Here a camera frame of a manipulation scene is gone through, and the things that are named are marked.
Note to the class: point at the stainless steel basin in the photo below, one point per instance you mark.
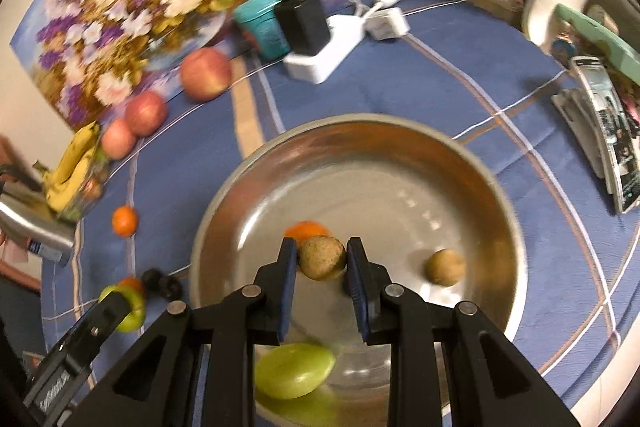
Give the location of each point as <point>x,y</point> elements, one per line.
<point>400,187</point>

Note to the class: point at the olive brown round fruit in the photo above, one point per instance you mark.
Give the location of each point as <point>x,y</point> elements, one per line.
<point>445,267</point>
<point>322,257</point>

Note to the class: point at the smartphone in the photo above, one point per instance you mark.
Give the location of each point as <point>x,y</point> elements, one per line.
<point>610,122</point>

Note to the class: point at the black power adapter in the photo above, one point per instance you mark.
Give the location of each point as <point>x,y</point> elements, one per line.
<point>302,22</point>

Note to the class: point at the green mango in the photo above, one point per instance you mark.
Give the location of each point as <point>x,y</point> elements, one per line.
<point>295,369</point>

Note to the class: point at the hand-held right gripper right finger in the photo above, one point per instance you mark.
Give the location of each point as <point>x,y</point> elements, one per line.
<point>357,302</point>

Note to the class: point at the green flat box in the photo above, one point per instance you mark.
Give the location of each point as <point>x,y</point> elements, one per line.
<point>600,32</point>

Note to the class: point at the large red apple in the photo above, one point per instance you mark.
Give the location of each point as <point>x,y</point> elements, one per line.
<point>206,74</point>

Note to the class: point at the grey phone stand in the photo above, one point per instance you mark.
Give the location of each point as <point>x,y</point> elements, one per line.
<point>575,112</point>

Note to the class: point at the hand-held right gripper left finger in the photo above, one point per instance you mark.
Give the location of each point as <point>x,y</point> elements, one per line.
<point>287,287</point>

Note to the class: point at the yellow banana bunch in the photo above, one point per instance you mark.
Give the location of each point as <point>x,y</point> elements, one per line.
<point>70,167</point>

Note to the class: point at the green apple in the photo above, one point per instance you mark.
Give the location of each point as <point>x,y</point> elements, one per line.
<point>137,314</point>

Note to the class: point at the orange tangerine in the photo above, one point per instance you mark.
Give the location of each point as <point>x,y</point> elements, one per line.
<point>132,284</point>
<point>124,221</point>
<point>305,231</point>

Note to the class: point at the dark plum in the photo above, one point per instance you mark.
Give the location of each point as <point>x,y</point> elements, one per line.
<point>152,280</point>
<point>172,288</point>

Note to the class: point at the white power strip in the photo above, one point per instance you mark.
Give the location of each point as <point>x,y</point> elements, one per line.
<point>325,57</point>

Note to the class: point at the stainless steel kettle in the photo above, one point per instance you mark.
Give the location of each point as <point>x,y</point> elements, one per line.
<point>30,222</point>

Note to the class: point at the white square plug adapter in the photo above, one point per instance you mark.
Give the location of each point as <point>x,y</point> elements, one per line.
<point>387,23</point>

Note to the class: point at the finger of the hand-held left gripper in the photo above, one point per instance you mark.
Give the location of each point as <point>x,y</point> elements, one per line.
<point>107,314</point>

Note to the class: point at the clear plastic fruit container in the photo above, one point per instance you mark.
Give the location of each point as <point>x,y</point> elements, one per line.
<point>92,192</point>

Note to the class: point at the pale orange apple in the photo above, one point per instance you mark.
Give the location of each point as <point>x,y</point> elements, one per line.
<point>118,139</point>

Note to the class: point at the teal tin box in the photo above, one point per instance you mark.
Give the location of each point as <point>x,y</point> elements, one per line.
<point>260,27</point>

